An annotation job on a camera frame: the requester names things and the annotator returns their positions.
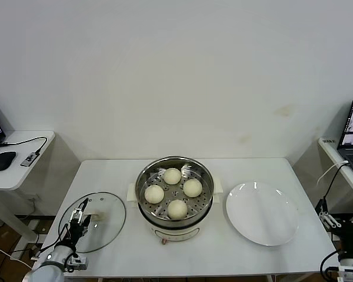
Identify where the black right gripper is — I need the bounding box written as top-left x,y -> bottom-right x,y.
318,197 -> 353,261

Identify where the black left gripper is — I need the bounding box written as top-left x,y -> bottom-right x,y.
68,198 -> 92,246

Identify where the round glass pot lid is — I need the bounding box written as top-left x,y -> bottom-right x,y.
58,191 -> 127,254

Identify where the white steamed baozi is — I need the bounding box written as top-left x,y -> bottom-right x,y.
183,179 -> 203,197
164,167 -> 182,185
144,184 -> 165,204
167,199 -> 188,220

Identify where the stainless steel steamer basket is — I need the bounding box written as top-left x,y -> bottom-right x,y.
135,155 -> 215,226

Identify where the white side table with label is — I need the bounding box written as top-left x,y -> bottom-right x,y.
294,136 -> 353,258

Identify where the white side table with mouse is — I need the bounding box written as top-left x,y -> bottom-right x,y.
0,130 -> 81,246

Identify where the small silver usb hub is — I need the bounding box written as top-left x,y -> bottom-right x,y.
20,152 -> 38,167

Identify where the white round plate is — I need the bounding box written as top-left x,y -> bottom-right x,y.
225,181 -> 299,247

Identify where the cream electric cooker base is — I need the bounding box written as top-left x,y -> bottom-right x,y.
126,176 -> 224,245

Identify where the black computer mouse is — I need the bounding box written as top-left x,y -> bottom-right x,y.
0,150 -> 18,171

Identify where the black laptop power cable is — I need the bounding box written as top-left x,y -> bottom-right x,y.
320,163 -> 352,203

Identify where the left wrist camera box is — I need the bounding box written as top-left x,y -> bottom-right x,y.
65,253 -> 89,271

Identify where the white laptop cable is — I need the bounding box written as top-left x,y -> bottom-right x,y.
317,160 -> 350,186

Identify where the white floor cable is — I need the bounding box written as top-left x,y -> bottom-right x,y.
0,243 -> 33,268

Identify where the black usb hub cable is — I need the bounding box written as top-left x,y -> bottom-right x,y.
0,136 -> 49,156

